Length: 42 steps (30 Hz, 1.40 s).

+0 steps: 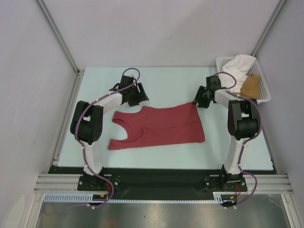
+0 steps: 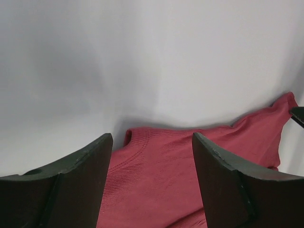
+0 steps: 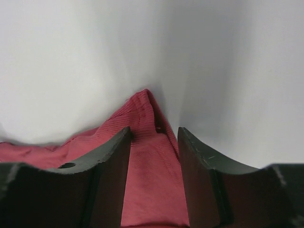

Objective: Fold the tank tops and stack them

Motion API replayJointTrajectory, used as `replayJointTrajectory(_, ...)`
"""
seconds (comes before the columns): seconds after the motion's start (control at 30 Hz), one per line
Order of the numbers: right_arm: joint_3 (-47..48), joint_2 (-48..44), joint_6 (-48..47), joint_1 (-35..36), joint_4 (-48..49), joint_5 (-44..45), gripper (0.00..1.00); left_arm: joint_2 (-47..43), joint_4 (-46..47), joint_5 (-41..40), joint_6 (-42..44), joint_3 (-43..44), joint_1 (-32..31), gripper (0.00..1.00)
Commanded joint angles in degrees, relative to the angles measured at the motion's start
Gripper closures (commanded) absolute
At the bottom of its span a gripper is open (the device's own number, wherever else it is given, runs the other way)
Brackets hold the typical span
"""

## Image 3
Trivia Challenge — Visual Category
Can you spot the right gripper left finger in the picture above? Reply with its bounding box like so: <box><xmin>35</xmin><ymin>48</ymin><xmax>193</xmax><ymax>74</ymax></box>
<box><xmin>0</xmin><ymin>127</ymin><xmax>132</xmax><ymax>228</ymax></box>

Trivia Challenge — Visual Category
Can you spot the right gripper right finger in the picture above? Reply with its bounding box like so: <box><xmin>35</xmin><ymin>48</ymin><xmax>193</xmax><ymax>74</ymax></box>
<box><xmin>178</xmin><ymin>127</ymin><xmax>304</xmax><ymax>228</ymax></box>

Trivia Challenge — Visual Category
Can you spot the red tank top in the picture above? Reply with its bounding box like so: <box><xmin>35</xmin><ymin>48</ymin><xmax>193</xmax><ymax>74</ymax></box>
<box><xmin>0</xmin><ymin>89</ymin><xmax>189</xmax><ymax>228</ymax></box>

